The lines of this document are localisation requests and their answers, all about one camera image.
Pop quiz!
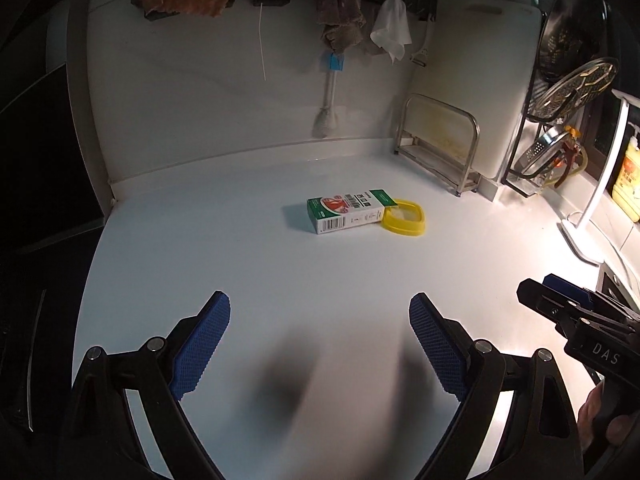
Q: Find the dark glass panel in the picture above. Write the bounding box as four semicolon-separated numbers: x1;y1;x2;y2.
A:
0;60;108;251

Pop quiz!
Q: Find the red brown handle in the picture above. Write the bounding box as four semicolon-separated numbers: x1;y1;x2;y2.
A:
561;132;577;182

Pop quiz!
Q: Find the white wipe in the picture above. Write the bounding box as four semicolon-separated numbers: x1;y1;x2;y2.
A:
370;0;413;65

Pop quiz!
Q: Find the white desk lamp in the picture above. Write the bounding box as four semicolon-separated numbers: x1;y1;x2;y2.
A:
557;89;636;266

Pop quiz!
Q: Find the grey brown rag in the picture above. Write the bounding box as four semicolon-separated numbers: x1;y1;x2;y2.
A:
317;0;366;56

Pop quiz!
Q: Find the green white carton box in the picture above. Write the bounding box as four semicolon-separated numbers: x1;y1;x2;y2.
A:
306;188;399;236

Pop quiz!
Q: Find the perforated metal steamer plate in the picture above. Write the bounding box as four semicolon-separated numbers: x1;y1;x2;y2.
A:
530;57;620;118

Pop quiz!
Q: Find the white bottle brush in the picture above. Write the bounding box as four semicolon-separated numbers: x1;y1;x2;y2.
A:
312;50;346;138

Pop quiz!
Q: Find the black wire lid rack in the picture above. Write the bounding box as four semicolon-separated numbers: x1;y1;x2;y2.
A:
502;75;621;198

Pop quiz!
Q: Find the white cutting board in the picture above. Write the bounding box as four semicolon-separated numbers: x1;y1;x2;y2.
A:
412;0;543;181

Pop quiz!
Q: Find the large dark pot lid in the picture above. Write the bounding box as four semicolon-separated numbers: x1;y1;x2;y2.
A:
537;0;613;91

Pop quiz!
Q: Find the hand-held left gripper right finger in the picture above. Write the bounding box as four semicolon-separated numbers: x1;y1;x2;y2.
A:
409;292;586;480

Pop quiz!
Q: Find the yellow plastic lid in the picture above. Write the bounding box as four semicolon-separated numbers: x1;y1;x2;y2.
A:
381;200;427;237

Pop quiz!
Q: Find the white cable tie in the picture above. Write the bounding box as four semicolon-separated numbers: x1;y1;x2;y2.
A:
259;2;267;81

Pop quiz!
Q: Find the yellow detergent bottle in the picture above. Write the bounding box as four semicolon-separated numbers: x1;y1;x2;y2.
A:
611;125;640;223

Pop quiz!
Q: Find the metal grater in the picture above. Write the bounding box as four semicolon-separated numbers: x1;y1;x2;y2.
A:
520;125;576;178

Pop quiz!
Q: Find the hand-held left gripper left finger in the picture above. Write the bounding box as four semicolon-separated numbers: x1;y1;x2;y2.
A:
70;290;232;480

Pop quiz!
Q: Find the metal board rack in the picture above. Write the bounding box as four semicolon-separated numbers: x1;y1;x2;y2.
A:
393;94;481;196

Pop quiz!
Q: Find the person's right hand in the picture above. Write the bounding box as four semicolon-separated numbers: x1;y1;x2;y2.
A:
576;385;638;448

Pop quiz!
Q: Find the yellow gas hose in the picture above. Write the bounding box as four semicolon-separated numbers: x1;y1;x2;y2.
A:
550;145;587;188

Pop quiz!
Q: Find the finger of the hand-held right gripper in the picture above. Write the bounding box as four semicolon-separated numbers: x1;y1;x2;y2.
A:
517;279;608;333
542;273;640;318

